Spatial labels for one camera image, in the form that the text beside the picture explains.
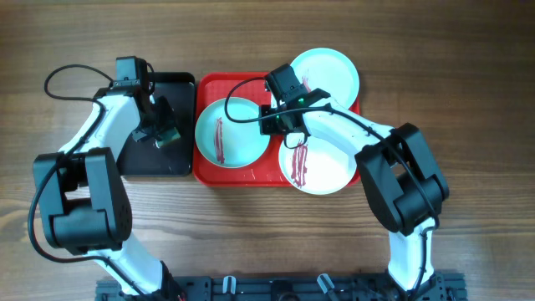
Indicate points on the light blue plate top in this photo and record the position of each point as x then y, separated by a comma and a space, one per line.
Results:
331, 71

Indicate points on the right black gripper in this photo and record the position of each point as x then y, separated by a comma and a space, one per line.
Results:
268, 127

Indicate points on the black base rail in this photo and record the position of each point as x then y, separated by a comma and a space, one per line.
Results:
360, 287

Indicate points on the green yellow sponge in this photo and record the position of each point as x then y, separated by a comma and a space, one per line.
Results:
167, 137

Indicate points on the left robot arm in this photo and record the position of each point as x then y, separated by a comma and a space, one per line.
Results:
80, 210

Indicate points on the red plastic tray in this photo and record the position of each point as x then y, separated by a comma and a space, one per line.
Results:
265, 171

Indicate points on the light blue plate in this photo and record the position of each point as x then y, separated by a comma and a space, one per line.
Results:
225, 143
331, 71

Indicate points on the white plate with stain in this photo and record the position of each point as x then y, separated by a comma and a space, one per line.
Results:
314, 165

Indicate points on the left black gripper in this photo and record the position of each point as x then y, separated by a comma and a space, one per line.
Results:
170, 120

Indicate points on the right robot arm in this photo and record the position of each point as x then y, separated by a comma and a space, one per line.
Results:
402, 181

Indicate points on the black plastic tray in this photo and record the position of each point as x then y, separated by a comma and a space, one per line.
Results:
167, 154

